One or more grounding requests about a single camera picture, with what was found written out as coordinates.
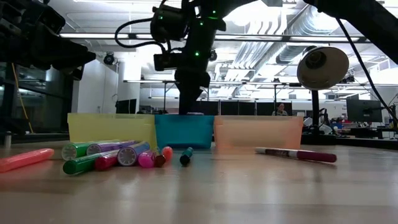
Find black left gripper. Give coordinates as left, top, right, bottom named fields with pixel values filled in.
left=0, top=0, right=97, bottom=82

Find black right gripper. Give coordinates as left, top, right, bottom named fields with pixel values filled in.
left=174, top=26, right=220, bottom=116

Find slim orange marker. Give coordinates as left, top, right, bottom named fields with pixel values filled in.
left=161, top=146, right=174, bottom=162

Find blue marker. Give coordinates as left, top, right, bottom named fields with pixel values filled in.
left=179, top=146, right=195, bottom=166

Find brown marker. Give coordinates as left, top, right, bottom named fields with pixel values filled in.
left=154, top=153, right=167, bottom=168

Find pink marker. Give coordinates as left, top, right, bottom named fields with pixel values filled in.
left=137, top=149, right=157, bottom=169

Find green Expo marker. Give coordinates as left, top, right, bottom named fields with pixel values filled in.
left=62, top=149, right=121, bottom=175

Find fat neon orange marker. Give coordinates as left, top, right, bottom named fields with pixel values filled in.
left=0, top=147, right=55, bottom=174

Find maroon Expo marker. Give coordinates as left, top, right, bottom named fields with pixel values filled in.
left=254, top=147, right=338, bottom=164

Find teal blue plastic bin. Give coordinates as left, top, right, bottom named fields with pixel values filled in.
left=154, top=114, right=215, bottom=149

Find black partition panels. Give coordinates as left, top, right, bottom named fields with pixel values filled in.
left=198, top=99, right=294, bottom=116

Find yellow pole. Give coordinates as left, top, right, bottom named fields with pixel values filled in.
left=11, top=63, right=34, bottom=134

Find small black monitor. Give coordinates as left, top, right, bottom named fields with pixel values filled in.
left=115, top=98, right=137, bottom=114

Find orange plastic bin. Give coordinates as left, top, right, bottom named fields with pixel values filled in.
left=213, top=115, right=305, bottom=151

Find yellow plastic bin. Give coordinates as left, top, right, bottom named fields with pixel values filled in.
left=67, top=113, right=158, bottom=149

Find person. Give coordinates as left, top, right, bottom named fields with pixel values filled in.
left=271, top=103, right=289, bottom=117

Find black desk lamp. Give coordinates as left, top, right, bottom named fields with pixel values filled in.
left=296, top=45, right=350, bottom=139

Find large black monitor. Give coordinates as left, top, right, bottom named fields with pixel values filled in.
left=346, top=98, right=384, bottom=123

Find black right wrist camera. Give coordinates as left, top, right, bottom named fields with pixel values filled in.
left=153, top=52, right=184, bottom=72

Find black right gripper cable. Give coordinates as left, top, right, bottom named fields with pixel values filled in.
left=114, top=17, right=169, bottom=54

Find silver ventilation duct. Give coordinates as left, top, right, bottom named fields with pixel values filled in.
left=275, top=7, right=335, bottom=65

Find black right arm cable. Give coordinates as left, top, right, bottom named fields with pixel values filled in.
left=335, top=17, right=398, bottom=125

